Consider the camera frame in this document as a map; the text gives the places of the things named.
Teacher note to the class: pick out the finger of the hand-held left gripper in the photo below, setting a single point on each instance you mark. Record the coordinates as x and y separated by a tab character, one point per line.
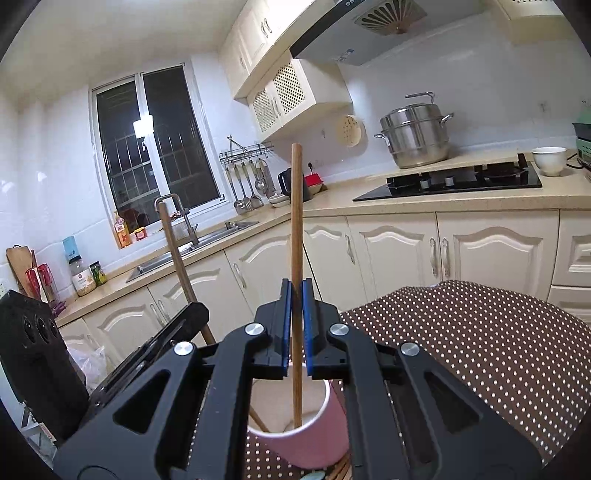
191	316
138	369

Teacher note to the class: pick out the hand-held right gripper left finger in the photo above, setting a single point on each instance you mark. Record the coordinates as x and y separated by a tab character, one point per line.
287	323

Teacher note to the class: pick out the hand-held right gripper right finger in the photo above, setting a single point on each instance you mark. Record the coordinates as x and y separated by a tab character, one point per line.
307	323

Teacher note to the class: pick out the wooden chopstick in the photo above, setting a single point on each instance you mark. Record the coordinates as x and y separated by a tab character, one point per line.
178	258
297	221

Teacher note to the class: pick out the pink cup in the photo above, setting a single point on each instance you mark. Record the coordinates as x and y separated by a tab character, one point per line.
300	447

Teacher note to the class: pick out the white plastic bag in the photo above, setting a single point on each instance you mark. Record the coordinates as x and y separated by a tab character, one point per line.
90	364

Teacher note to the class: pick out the stainless steel sink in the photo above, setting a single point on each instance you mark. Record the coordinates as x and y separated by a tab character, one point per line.
207	237

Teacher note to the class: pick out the metal kitchen faucet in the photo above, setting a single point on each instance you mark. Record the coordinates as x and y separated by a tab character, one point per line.
190	230

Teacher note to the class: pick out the small orange box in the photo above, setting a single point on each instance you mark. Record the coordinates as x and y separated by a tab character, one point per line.
140	233

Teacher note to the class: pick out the green label jar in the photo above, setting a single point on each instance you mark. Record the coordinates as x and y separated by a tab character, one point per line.
98	274

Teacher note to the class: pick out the wooden cutting board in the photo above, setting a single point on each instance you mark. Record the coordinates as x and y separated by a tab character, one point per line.
18	267

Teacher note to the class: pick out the orange dish soap bottle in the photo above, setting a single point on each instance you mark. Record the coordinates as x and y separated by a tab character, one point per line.
122	233

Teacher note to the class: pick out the metal kitchen utensil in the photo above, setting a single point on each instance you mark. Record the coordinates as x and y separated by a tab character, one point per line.
238	203
256	196
247	198
267	177

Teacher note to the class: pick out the blue carton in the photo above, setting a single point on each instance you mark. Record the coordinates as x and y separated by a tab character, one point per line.
71	247

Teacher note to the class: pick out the red box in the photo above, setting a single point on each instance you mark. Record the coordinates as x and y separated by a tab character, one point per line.
315	181

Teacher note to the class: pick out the pale teal spoon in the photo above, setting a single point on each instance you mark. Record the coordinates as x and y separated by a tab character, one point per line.
316	476

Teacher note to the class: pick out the brown polka dot tablecloth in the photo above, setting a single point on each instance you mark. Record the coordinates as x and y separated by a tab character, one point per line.
461	350

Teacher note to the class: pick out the window with dark grille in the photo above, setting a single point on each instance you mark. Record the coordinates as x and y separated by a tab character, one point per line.
152	152

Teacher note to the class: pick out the round bamboo steamer tray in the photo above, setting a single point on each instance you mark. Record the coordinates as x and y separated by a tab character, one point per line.
348	130

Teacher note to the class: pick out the black gas stove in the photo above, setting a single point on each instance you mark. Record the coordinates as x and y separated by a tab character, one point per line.
452	182

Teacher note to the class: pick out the stainless steel steamer pot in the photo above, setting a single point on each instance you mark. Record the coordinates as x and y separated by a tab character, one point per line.
415	138

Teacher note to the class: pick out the cream upper kitchen cabinets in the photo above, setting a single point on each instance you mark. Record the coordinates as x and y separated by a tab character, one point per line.
251	41

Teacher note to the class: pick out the white bowl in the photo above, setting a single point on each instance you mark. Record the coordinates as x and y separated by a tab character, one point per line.
548	161

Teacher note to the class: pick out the grey range hood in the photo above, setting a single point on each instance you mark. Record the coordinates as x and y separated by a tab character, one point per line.
369	32

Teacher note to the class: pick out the green kitchen appliance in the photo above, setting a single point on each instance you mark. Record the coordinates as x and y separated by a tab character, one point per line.
582	138

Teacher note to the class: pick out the metal wall utensil rack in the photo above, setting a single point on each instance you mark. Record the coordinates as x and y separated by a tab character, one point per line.
247	152

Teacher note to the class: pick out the lattice door wall cabinet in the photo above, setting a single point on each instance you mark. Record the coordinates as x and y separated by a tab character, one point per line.
286	97

